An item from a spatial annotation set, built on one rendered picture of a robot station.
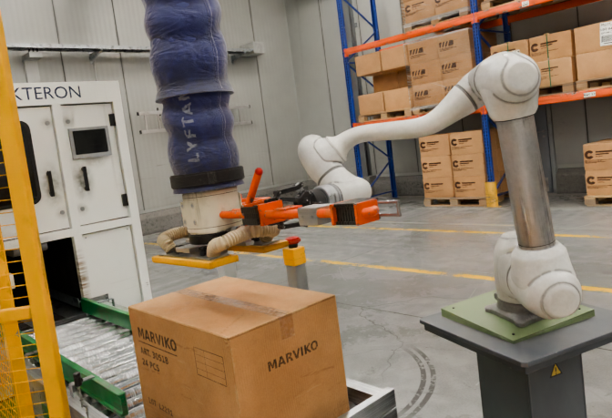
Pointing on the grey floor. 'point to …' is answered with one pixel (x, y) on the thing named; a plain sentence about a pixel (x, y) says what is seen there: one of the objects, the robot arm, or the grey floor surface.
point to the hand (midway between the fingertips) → (266, 212)
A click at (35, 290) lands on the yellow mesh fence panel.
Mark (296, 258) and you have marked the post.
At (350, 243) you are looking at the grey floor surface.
